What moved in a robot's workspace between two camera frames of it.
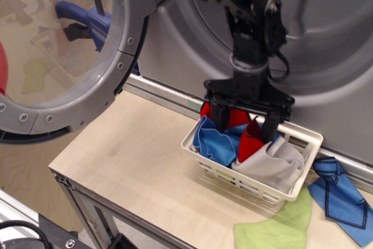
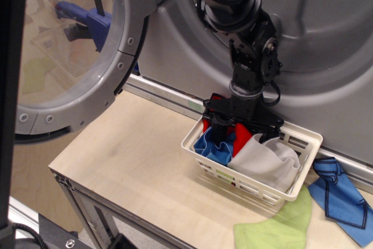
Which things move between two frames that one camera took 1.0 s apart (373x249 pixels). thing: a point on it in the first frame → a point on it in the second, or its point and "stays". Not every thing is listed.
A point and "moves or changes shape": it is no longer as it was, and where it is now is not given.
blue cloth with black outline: (340, 196) stays
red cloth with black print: (252, 139) → (242, 134)
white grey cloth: (277, 163) moves or changes shape
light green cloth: (289, 229) stays
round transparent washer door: (70, 42) stays
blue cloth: (222, 147) moves or changes shape
